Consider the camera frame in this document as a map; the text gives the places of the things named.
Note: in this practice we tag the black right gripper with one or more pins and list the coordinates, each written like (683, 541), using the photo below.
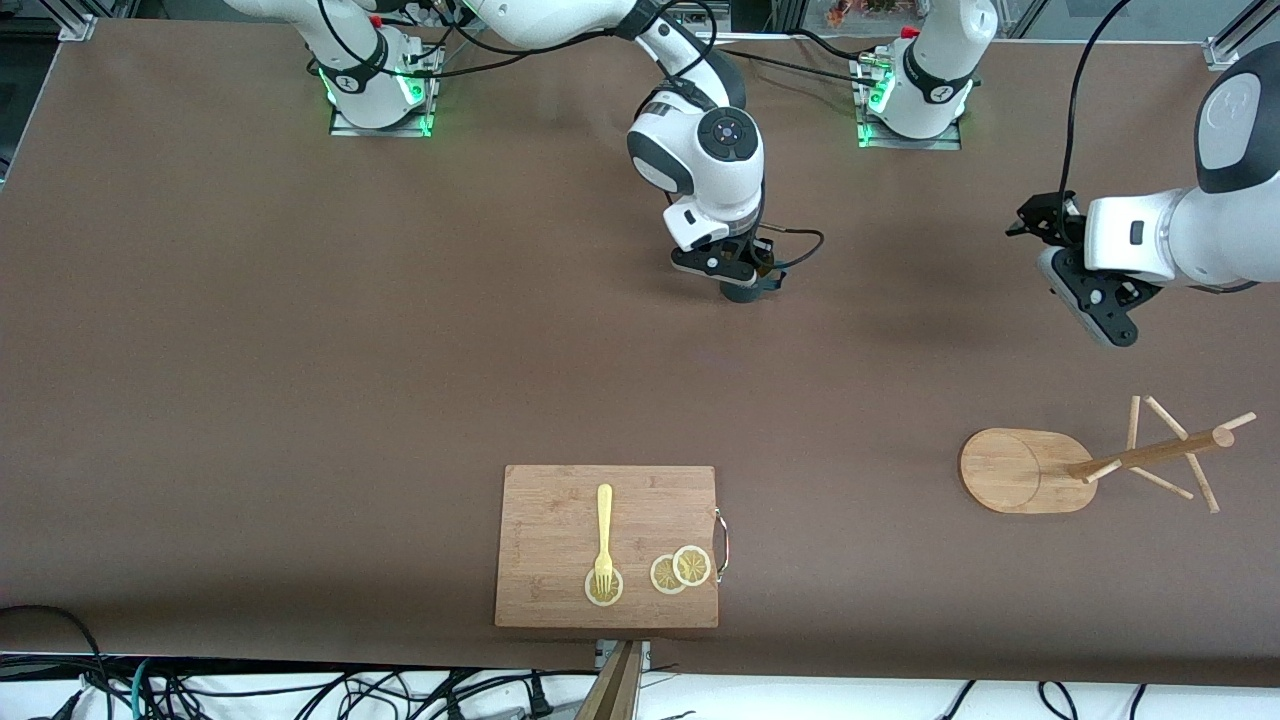
(742, 291)

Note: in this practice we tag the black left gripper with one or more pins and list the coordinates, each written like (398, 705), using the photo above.
(1046, 221)

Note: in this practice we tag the teal mug with yellow inside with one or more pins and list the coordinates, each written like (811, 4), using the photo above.
(745, 293)

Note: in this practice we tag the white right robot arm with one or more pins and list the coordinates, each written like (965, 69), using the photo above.
(700, 170)

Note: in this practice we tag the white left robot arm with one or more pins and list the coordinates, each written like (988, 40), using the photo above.
(1180, 230)

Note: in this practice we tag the wooden mug rack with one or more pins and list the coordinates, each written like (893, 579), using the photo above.
(1010, 470)

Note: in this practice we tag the brown table cloth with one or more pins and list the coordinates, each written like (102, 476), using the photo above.
(640, 380)

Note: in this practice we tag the grey power strip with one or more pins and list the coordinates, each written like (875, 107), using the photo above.
(715, 15)

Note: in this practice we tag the yellow plastic fork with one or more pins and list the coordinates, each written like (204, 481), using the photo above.
(604, 520)

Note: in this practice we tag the lemon slice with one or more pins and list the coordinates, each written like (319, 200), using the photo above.
(692, 565)
(662, 578)
(592, 595)

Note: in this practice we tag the wooden cutting board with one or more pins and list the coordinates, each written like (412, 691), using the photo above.
(550, 540)

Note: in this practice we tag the black power plug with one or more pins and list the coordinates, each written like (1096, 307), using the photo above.
(540, 700)

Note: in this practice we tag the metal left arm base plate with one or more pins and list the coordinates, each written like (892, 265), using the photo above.
(950, 142)

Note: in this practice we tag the aluminium frame profile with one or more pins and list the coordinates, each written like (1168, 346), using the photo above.
(85, 22)
(1235, 40)

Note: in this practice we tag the small metal bracket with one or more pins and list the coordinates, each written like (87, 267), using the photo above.
(603, 652)

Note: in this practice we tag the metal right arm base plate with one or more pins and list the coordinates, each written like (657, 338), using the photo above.
(350, 130)

